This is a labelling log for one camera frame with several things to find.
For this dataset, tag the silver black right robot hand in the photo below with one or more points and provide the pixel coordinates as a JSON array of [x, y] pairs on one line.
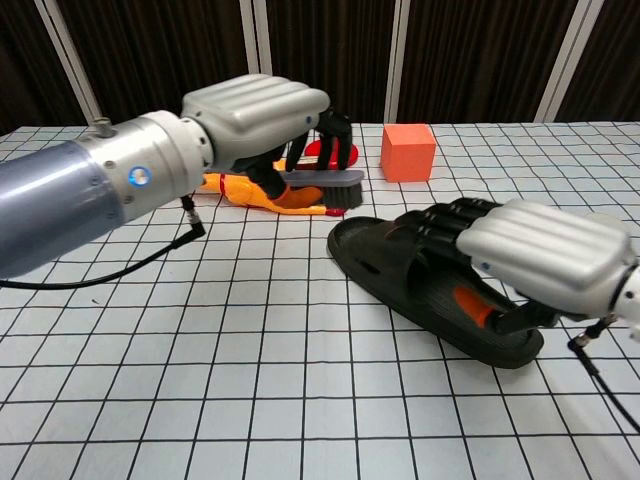
[[550, 250]]

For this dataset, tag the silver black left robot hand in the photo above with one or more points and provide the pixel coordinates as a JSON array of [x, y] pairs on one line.
[[250, 115]]

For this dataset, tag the grey scrubbing brush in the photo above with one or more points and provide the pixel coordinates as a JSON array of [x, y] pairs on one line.
[[345, 192]]

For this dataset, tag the black slipper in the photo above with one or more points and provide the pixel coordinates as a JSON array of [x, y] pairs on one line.
[[400, 270]]

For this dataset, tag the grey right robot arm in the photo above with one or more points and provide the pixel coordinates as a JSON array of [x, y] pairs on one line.
[[631, 300]]

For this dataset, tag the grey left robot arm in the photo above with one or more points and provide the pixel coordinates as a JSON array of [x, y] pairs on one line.
[[75, 200]]

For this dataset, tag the red round disc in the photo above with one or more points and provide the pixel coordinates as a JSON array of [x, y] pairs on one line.
[[314, 149]]

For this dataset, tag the yellow rubber chicken toy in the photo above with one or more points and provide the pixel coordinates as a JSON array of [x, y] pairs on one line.
[[240, 190]]

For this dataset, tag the orange cube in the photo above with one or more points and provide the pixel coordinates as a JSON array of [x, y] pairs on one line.
[[407, 155]]

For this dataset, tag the white checked tablecloth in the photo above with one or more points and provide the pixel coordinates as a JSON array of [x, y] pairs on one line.
[[250, 375]]

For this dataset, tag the white partition frame post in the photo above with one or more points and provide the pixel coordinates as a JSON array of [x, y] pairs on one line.
[[256, 35], [562, 60], [70, 60], [398, 60]]

